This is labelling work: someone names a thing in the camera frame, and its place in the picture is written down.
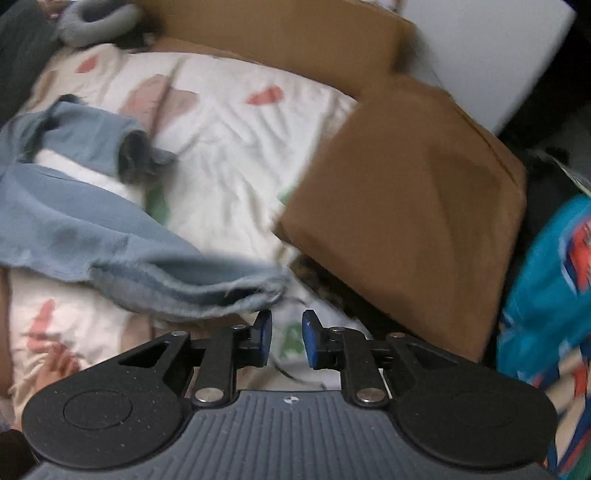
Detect small black cloth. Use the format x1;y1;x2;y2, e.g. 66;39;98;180
115;27;154;50

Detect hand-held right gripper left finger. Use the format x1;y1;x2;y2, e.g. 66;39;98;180
117;310;274;409

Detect grey neck pillow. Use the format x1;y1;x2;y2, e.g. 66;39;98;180
54;0;145;48

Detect flat cardboard sheet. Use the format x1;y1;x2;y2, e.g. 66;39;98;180
133;0;417;101

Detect bear print bedsheet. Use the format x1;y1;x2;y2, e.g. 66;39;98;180
0;43;371;418

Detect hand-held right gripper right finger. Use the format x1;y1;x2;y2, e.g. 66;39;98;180
301;310;467;409

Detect light blue jeans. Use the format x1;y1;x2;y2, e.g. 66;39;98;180
0;93;293;325

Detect teal printed cloth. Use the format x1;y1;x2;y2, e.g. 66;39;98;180
495;193;591;480

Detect dark cloth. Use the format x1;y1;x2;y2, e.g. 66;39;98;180
500;136;591;260

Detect dark grey pillow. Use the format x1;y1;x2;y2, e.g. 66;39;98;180
0;0;62;126

